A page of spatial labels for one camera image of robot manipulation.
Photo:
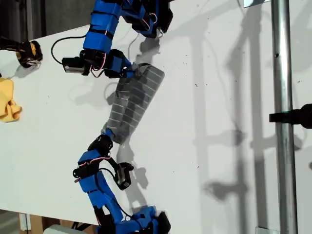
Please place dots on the steel post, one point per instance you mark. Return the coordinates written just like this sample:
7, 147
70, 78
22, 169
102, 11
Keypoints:
282, 73

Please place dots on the black and yellow power drill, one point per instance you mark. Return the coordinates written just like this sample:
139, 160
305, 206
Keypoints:
26, 52

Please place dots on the yellow cloth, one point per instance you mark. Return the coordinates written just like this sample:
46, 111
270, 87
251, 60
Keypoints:
6, 97

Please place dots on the black clamp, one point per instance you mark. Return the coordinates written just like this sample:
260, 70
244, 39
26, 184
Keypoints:
292, 116

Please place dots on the grey striped towel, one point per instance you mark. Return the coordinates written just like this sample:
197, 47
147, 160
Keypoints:
136, 102

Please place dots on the arm camera stalk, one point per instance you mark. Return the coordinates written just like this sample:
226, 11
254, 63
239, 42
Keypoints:
113, 162

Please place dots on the brown cardboard box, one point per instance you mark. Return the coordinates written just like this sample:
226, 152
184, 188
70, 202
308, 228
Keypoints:
36, 223

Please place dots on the white table leg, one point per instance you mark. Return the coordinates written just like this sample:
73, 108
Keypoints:
24, 221

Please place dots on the white plastic container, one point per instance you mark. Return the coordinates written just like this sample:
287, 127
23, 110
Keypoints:
63, 229

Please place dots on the arm camera box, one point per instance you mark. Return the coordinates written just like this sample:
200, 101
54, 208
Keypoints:
73, 62
126, 178

